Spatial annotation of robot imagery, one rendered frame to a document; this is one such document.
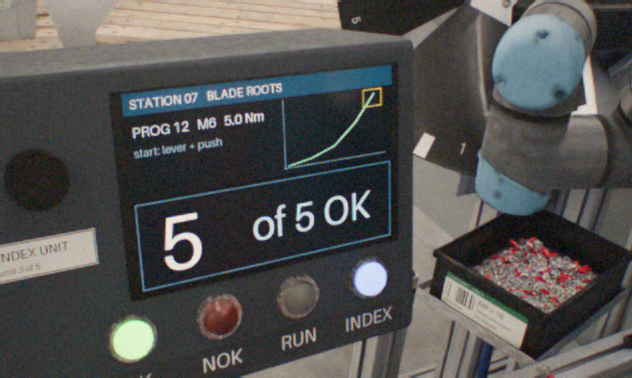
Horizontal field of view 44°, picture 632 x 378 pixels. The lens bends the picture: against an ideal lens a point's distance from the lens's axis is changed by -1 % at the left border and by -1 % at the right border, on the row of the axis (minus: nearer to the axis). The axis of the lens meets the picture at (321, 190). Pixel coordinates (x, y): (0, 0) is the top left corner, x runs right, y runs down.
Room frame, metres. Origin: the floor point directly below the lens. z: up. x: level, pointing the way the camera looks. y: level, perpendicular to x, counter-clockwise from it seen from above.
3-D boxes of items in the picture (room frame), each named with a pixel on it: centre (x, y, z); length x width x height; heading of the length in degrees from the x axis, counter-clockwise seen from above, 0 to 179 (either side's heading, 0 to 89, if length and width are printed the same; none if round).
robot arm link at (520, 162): (0.70, -0.21, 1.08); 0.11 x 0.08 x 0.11; 104
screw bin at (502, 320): (0.83, -0.28, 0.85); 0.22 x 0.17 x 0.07; 138
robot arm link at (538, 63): (0.70, -0.19, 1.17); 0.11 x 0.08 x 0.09; 159
